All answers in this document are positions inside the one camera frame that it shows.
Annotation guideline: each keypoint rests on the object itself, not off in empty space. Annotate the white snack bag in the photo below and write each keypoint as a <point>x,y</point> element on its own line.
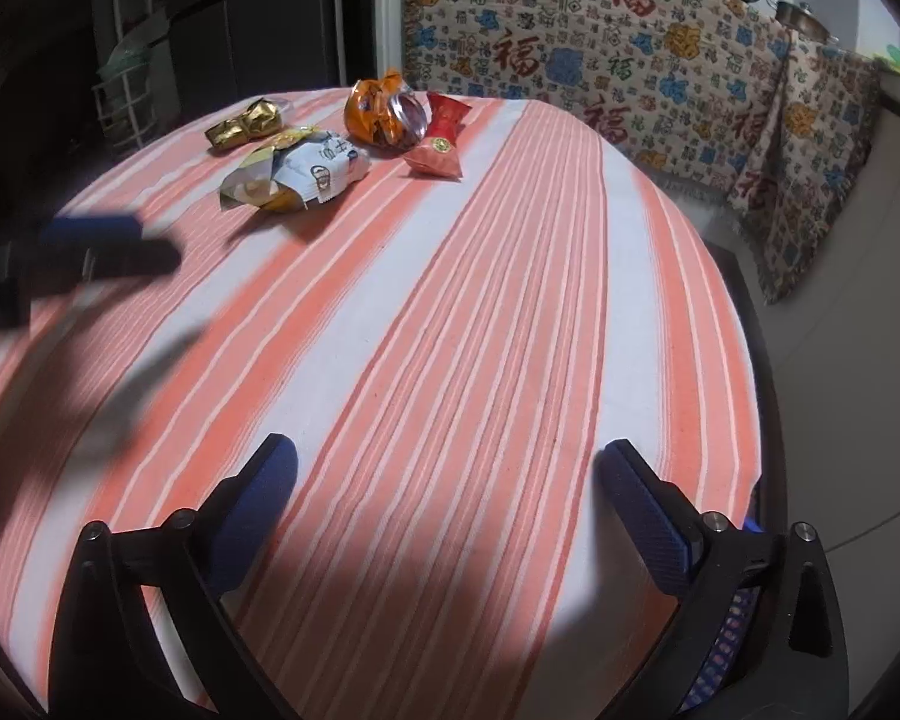
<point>301,167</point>

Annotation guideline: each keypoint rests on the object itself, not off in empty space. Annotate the gold foil wrapper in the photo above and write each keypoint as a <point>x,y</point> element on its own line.
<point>258,120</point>

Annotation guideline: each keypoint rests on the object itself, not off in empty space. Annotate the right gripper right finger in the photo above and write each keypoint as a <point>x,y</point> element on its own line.
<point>793,663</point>

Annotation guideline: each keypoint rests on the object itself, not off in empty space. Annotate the crushed orange can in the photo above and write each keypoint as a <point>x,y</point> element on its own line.
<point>385,113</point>

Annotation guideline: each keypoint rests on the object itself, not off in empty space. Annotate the steel cooking pot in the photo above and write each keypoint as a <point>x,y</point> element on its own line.
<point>800,18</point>

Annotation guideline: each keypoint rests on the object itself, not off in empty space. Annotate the white wire rack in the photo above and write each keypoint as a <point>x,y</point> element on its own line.
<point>123,94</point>

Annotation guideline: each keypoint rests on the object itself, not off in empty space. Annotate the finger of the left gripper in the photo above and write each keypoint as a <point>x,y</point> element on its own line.
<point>90,230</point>
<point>59,268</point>

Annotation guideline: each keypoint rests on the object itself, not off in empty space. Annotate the red snack packet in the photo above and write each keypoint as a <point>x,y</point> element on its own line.
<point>437,154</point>

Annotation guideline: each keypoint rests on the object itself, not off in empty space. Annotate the pink striped tablecloth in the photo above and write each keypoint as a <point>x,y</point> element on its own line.
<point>447,357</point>

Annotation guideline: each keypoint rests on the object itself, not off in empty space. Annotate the blue plastic trash basket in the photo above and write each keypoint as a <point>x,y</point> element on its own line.
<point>725,576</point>

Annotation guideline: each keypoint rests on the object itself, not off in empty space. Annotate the patterned fabric cabinet cover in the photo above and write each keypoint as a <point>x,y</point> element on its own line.
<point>711,94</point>

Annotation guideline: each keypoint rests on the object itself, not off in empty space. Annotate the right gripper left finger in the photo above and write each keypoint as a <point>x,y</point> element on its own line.
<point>106,659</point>

